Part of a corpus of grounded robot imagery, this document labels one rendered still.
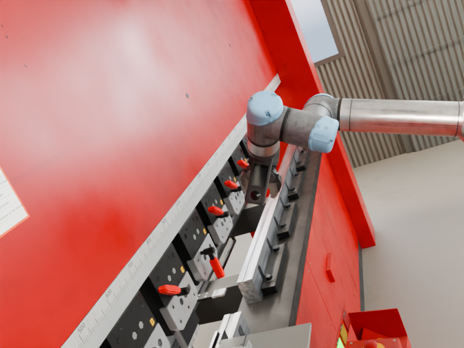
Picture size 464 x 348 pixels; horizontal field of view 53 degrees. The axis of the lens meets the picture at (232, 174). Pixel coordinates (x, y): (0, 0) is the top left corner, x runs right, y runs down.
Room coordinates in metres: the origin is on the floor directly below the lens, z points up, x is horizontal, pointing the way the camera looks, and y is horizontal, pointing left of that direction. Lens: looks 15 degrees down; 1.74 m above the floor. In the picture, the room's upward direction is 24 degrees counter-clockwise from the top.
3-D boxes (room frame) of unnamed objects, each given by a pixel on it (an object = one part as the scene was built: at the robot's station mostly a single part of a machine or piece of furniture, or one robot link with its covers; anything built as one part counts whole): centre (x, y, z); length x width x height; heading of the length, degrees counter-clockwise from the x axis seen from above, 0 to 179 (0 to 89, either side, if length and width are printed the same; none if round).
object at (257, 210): (2.46, 0.14, 0.81); 0.64 x 0.08 x 0.14; 69
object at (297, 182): (2.36, -0.29, 0.89); 0.30 x 0.05 x 0.03; 159
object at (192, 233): (1.23, 0.20, 1.26); 0.15 x 0.09 x 0.17; 159
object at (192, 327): (1.07, 0.26, 1.13); 0.10 x 0.02 x 0.10; 159
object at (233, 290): (1.76, 0.40, 0.81); 0.64 x 0.08 x 0.14; 69
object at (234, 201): (1.60, 0.06, 1.26); 0.15 x 0.09 x 0.17; 159
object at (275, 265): (1.61, -0.01, 0.89); 0.30 x 0.05 x 0.03; 159
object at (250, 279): (2.25, -0.19, 0.92); 1.68 x 0.06 x 0.10; 159
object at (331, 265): (1.97, -0.25, 0.59); 0.15 x 0.02 x 0.07; 159
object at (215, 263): (1.19, 0.15, 1.20); 0.04 x 0.02 x 0.10; 69
